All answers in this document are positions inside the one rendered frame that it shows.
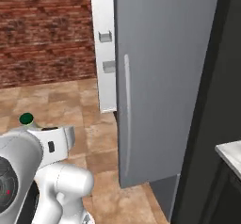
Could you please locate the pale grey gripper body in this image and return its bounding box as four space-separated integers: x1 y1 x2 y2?
63 125 76 158

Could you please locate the white fridge door inner side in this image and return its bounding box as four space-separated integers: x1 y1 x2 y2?
88 0 119 114

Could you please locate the grey fridge door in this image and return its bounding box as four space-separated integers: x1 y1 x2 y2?
113 0 222 190

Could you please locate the dark fridge housing panel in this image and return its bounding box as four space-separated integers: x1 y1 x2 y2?
169 0 241 224

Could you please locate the pale counter with dark cupboard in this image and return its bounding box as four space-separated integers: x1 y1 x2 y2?
201 139 241 224

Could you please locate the green capped bottle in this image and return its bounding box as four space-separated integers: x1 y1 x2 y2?
18 112 59 132

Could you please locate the grey door bin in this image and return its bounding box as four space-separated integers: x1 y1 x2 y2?
102 59 117 74
98 30 113 43

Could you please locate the long grey door handle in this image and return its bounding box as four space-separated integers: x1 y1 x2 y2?
122 54 133 178

